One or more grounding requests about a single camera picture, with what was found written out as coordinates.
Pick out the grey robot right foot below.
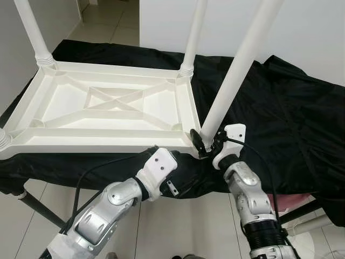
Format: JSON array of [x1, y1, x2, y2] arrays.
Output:
[[172, 253, 204, 259]]

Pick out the black cloth cover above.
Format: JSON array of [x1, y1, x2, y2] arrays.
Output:
[[0, 39, 345, 226]]

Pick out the pink soft object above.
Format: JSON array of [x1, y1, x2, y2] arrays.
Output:
[[274, 193, 312, 212]]

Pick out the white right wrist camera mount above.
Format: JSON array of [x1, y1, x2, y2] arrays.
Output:
[[212, 124, 247, 169]]

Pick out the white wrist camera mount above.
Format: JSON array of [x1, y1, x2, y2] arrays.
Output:
[[135, 148, 178, 201], [212, 124, 247, 169]]

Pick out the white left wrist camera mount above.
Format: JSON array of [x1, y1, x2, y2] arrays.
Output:
[[135, 148, 178, 201]]

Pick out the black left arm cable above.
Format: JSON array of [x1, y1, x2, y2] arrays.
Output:
[[64, 147, 160, 235]]

